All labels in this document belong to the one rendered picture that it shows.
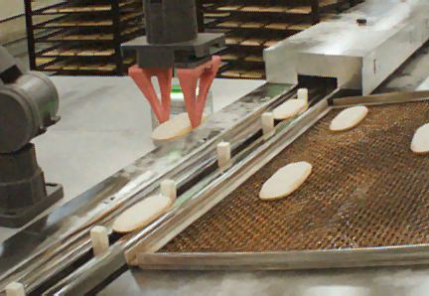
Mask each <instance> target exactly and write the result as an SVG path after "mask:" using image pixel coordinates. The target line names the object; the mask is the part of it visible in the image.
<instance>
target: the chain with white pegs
mask: <svg viewBox="0 0 429 296"><path fill-rule="evenodd" d="M326 80H327V87H325V88H324V89H327V88H328V86H330V85H332V84H333V83H334V82H336V81H335V78H334V77H333V76H326ZM324 89H322V90H321V91H320V92H319V93H321V92H322V91H323V90H324ZM297 93H298V99H304V100H305V101H306V102H307V103H308V102H309V101H310V100H311V99H312V98H314V97H316V95H318V94H319V93H316V95H315V96H313V97H312V98H310V99H309V100H308V99H307V89H304V88H300V89H299V90H297ZM261 119H262V135H261V136H259V137H258V138H260V137H262V136H263V135H264V134H266V133H267V131H270V130H271V129H273V127H274V126H276V125H278V124H279V123H280V122H282V121H283V120H284V119H282V120H280V121H279V122H278V123H277V124H276V125H273V113H272V112H264V113H263V114H261ZM258 138H256V139H255V140H253V141H252V142H251V143H254V142H255V141H256V140H257V139H258ZM251 143H249V144H248V145H246V146H245V147H243V149H245V148H247V147H248V146H249V145H250V144H251ZM243 149H240V150H239V151H237V153H236V154H234V156H236V155H237V154H238V153H239V152H241V151H242V150H243ZM217 155H218V167H217V168H219V167H220V166H222V165H223V164H224V163H225V162H228V161H229V160H230V159H231V158H232V157H234V156H231V155H230V143H222V142H221V143H218V144H217ZM217 168H214V169H213V170H212V171H211V172H209V173H208V175H210V174H211V173H212V172H213V171H215V170H216V169H217ZM206 176H207V175H205V176H203V177H202V178H201V179H200V181H202V180H203V179H204V178H205V177H206ZM197 183H198V181H196V182H195V183H194V184H193V185H192V186H190V187H188V188H187V189H186V190H185V191H184V192H187V191H188V189H190V188H191V187H193V186H194V185H196V184H197ZM160 186H161V196H164V197H169V198H170V199H172V202H173V201H175V200H176V198H178V197H179V196H181V195H182V194H183V193H184V192H182V193H181V194H179V195H178V197H176V185H175V181H174V180H164V181H163V182H162V183H161V184H160ZM126 234H127V232H125V233H124V234H123V235H121V236H120V237H119V238H117V239H115V240H114V241H113V242H112V243H115V241H117V240H119V239H120V238H121V237H123V236H124V235H126ZM90 235H91V241H92V248H93V254H94V256H93V257H90V258H89V259H93V258H94V257H95V256H97V255H98V254H99V253H101V252H103V251H104V250H105V249H106V248H107V247H109V246H111V244H112V243H110V244H108V238H107V230H106V227H104V226H99V225H97V226H96V227H93V228H92V230H91V231H90ZM89 259H87V260H86V261H84V262H83V263H82V264H80V265H79V267H76V268H74V269H73V270H71V272H68V274H66V275H65V277H63V278H60V280H57V282H54V283H53V284H52V285H50V287H47V289H44V291H42V292H40V293H39V294H37V296H40V295H42V294H43V293H44V292H46V291H47V290H49V289H50V288H52V287H53V286H54V285H56V284H57V283H59V282H60V281H62V280H63V279H64V278H66V277H67V276H69V275H70V274H71V273H73V272H74V271H75V270H77V269H78V268H80V267H81V266H82V265H84V264H86V263H87V262H89ZM5 289H6V293H7V296H25V291H24V287H23V284H21V283H18V282H14V281H12V283H11V284H10V283H9V285H7V286H5Z"/></svg>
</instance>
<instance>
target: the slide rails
mask: <svg viewBox="0 0 429 296"><path fill-rule="evenodd" d="M326 83H327V80H326V77H325V76H320V77H319V78H317V79H315V81H314V82H311V83H310V84H309V85H307V86H306V87H304V89H307V96H309V95H310V94H312V93H313V92H315V91H316V90H317V89H318V88H320V87H321V86H323V85H324V84H326ZM337 83H338V81H337V80H336V82H334V83H333V84H332V85H330V86H328V88H327V89H324V90H323V91H322V92H321V93H319V94H318V95H316V97H314V98H312V99H311V100H310V101H309V102H308V104H307V106H308V105H309V104H310V103H312V102H313V101H314V100H316V99H317V98H319V97H320V96H321V95H322V94H324V93H325V92H326V91H328V90H329V89H331V88H332V86H334V85H336V84H337ZM292 99H298V93H295V94H294V95H293V96H291V97H289V98H288V99H287V100H286V101H283V102H282V103H281V104H279V105H278V106H280V105H282V104H283V103H284V102H288V101H289V100H292ZM278 106H277V107H278ZM277 107H274V108H273V109H272V110H271V111H270V112H272V113H273V111H274V110H275V109H276V108H277ZM289 119H291V118H289ZM289 119H284V120H283V121H282V122H280V123H279V124H278V125H276V126H274V127H273V129H271V130H270V131H267V133H266V134H264V135H263V136H262V137H260V138H258V139H257V140H256V141H255V142H254V143H251V144H250V145H249V146H248V147H247V148H245V149H243V150H242V151H241V152H239V153H238V154H237V155H236V156H234V157H232V158H231V159H230V160H229V161H228V162H225V163H224V164H223V165H222V166H220V167H219V168H217V169H216V170H215V171H213V172H212V173H211V174H210V175H207V176H206V177H205V178H204V179H203V180H202V181H199V182H198V183H197V184H196V185H194V186H193V187H191V188H190V189H188V191H187V192H184V193H183V194H182V195H181V196H179V197H178V198H176V200H175V201H173V202H172V203H171V207H172V206H173V205H174V204H175V203H177V202H179V201H180V200H181V199H182V198H185V197H186V196H187V195H188V194H189V193H190V192H193V191H194V190H195V189H196V188H197V187H199V186H200V185H202V184H203V183H205V182H206V181H208V180H209V179H210V178H212V177H213V175H216V174H217V173H218V172H219V171H220V170H222V169H223V168H225V167H226V166H228V165H229V164H230V163H231V162H233V161H235V160H236V159H237V158H238V157H239V156H242V155H243V153H245V152H246V151H248V150H249V149H251V148H252V147H253V146H255V145H256V143H259V142H260V141H262V139H263V138H265V137H267V136H268V135H269V134H271V133H272V132H273V131H275V130H276V129H278V127H279V126H281V125H283V124H284V123H285V122H287V121H288V120H289ZM261 130H262V119H261V118H258V119H257V120H255V122H253V123H252V124H250V125H249V126H247V127H246V128H244V129H243V130H241V131H239V132H238V133H237V134H236V135H234V136H233V137H231V138H229V139H228V140H227V141H225V142H224V143H230V152H231V151H232V150H233V149H236V148H237V147H238V146H239V145H240V144H242V143H244V142H245V141H246V140H248V139H249V138H250V137H253V136H254V135H255V134H256V133H257V132H259V131H261ZM215 162H218V155H217V148H215V149H213V151H211V152H210V153H208V154H207V155H206V156H204V157H202V158H201V159H200V160H199V161H197V162H194V164H192V165H191V166H189V167H188V168H186V169H184V170H183V171H182V172H181V173H180V174H177V175H175V177H173V178H172V179H170V180H174V181H175V185H176V191H177V190H178V189H180V188H181V187H182V186H185V185H186V184H187V183H188V182H189V181H192V180H193V179H194V178H195V177H197V176H198V175H199V174H200V173H202V172H203V171H204V170H205V169H206V168H209V167H210V166H212V165H213V164H214V163H215ZM152 196H161V186H159V187H158V188H157V189H156V190H154V191H152V192H151V193H149V194H148V195H147V196H144V197H143V198H142V199H141V200H138V202H136V203H135V204H133V205H131V206H130V207H128V209H125V210H124V211H123V212H121V213H119V214H118V215H117V216H115V217H113V218H112V219H111V220H110V221H107V222H106V223H104V224H102V225H101V226H104V227H106V230H107V238H110V237H111V236H112V235H114V234H115V233H117V231H115V230H113V228H112V225H113V224H114V222H115V221H116V218H119V217H120V216H121V215H122V214H124V212H125V211H126V210H129V209H130V208H132V207H133V206H134V205H137V204H138V203H140V202H142V201H144V200H145V199H147V198H149V197H152ZM138 230H139V229H137V230H136V231H138ZM136 231H133V232H130V233H129V232H127V234H126V235H124V236H123V237H121V238H120V239H119V240H117V241H115V243H112V244H111V246H109V247H107V248H106V249H105V250H104V251H103V252H101V253H99V254H98V255H97V256H95V257H94V258H93V259H90V260H89V262H87V263H86V264H84V265H82V266H81V267H80V268H78V269H77V270H75V271H74V272H73V273H71V274H70V275H69V276H67V277H66V278H64V279H63V280H62V281H60V282H59V283H57V284H56V285H54V286H53V287H52V288H50V289H49V290H47V291H46V292H44V293H43V294H42V295H40V296H48V295H49V294H51V293H53V291H56V289H59V287H62V285H63V284H65V283H66V282H68V281H70V279H72V278H73V277H75V276H76V275H77V274H79V273H80V272H82V271H83V270H85V269H86V268H87V267H88V266H90V265H91V264H92V263H94V262H95V261H96V260H98V259H99V258H100V257H102V256H103V255H104V254H107V253H108V251H111V250H112V249H113V248H115V247H116V246H117V245H118V244H120V243H121V242H123V241H125V240H126V239H127V238H128V237H130V236H132V234H133V233H136ZM91 250H92V241H91V235H90V234H87V235H86V236H85V237H84V238H82V239H80V240H79V241H77V242H76V243H75V244H73V245H72V246H70V247H68V248H67V249H66V250H64V251H63V252H61V253H59V254H58V255H56V256H55V257H54V258H52V259H51V260H50V261H47V263H44V264H43V265H42V266H40V267H39V268H37V269H36V270H35V271H33V272H31V273H29V275H26V276H25V277H24V278H22V279H21V280H19V281H18V283H21V284H23V287H24V291H25V296H26V295H27V294H29V293H30V292H32V291H33V290H35V289H36V288H38V287H39V286H40V285H42V284H43V283H45V282H46V281H48V280H49V279H50V278H52V277H53V276H56V274H58V273H59V272H61V271H63V270H64V268H67V267H68V266H69V265H71V264H72V263H74V262H75V261H76V260H78V259H79V258H80V257H82V256H84V255H85V254H87V253H88V252H89V251H91Z"/></svg>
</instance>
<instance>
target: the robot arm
mask: <svg viewBox="0 0 429 296"><path fill-rule="evenodd" d="M143 9H144V16H145V21H144V23H145V30H146V36H141V37H139V38H137V39H134V40H132V41H130V42H126V43H123V44H121V45H120V48H121V57H124V56H132V55H137V56H136V57H137V65H134V66H133V67H131V68H128V74H129V75H130V76H131V77H132V80H133V81H134V82H135V83H136V85H137V86H138V88H139V89H140V90H141V92H142V94H143V95H145V97H146V100H147V101H149V103H150V105H151V106H152V110H153V111H154V112H155V114H156V116H157V119H158V121H159V123H160V124H163V123H164V122H167V121H169V118H170V107H171V88H172V69H177V77H178V80H179V83H180V86H181V89H182V95H183V99H184V101H185V105H186V107H187V113H188V116H189V118H190V121H191V124H192V126H193V128H195V127H197V126H198V125H200V124H201V120H202V117H203V113H204V109H205V105H206V98H207V95H208V93H209V91H210V88H211V87H212V84H213V80H214V78H215V75H216V73H217V71H218V66H219V65H220V56H213V55H211V53H210V46H213V47H215V48H216V49H220V48H222V47H223V46H225V35H224V34H218V33H198V28H197V19H196V2H195V0H143ZM184 59H186V60H184ZM154 75H157V79H158V85H159V89H160V94H161V103H162V106H161V103H160V101H159V100H158V95H157V93H156V91H155V89H154V87H153V83H152V81H151V78H152V76H154ZM199 79H200V85H199V91H198V97H197V85H198V80H199ZM196 97H197V104H196ZM59 108H60V97H59V94H58V90H57V88H56V86H55V84H54V83H53V82H52V80H51V79H49V78H48V77H47V76H46V75H45V74H41V73H40V72H37V71H33V72H29V71H28V69H26V67H25V65H23V63H22V62H21V60H20V59H19V58H16V59H13V57H12V56H11V55H10V53H9V52H8V51H7V50H5V49H4V47H1V46H0V226H4V227H9V228H21V227H23V226H25V224H27V223H29V222H30V221H31V220H33V219H34V218H35V217H38V216H39V214H41V213H43V212H44V211H46V210H47V209H48V208H49V207H51V206H52V205H53V204H55V203H56V202H58V201H59V200H61V199H62V198H63V197H64V196H65V192H64V186H63V184H61V183H54V182H46V181H45V175H44V171H43V169H42V167H41V166H40V164H37V158H36V147H35V143H32V142H30V141H31V140H32V139H33V138H35V137H38V136H40V135H42V134H44V133H45V132H47V131H48V129H47V128H49V127H51V126H52V125H55V124H56V123H57V122H59V121H60V120H61V119H62V118H61V117H60V116H57V113H58V111H59Z"/></svg>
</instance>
